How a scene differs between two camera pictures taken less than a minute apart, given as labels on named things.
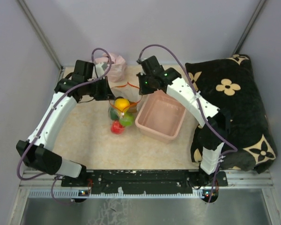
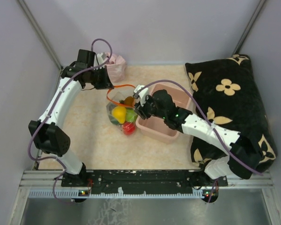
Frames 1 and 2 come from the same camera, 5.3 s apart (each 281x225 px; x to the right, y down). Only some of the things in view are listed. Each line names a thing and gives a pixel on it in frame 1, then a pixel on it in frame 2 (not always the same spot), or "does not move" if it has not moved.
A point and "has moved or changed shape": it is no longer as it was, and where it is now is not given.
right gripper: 142,90 → 141,110
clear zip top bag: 123,106 has moved or changed shape
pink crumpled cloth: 118,70 does not move
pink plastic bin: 161,117 does not move
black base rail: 146,182 does not move
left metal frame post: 37,27 does not move
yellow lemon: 122,103 → 119,113
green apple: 127,120 → 131,115
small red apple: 116,128 → 129,128
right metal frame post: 248,28 does not move
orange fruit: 132,107 has moved or changed shape
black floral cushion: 229,83 does not move
